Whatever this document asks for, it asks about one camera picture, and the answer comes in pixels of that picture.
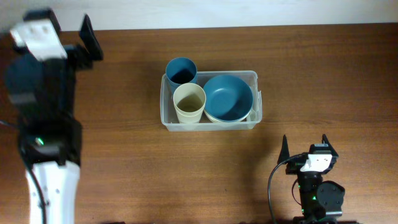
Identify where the blue cup back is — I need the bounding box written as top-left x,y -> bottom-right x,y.
165,57 -> 198,96

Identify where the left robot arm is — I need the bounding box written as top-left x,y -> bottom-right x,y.
4,8 -> 103,223

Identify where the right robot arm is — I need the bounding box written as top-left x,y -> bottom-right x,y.
277,134 -> 345,223

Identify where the blue cup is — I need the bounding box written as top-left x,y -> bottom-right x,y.
165,57 -> 198,85
165,57 -> 198,96

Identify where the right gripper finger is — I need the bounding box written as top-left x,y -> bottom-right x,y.
322,134 -> 338,157
277,135 -> 290,164

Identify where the blue cup front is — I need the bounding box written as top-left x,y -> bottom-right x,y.
165,57 -> 198,85

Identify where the cream cup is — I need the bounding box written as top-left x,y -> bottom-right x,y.
176,110 -> 203,123
173,83 -> 206,117

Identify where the cream bowl front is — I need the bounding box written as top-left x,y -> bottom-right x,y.
205,113 -> 247,123

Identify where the blue bowl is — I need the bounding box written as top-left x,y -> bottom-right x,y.
203,75 -> 254,123

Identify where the clear plastic container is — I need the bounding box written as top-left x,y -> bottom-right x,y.
160,70 -> 262,131

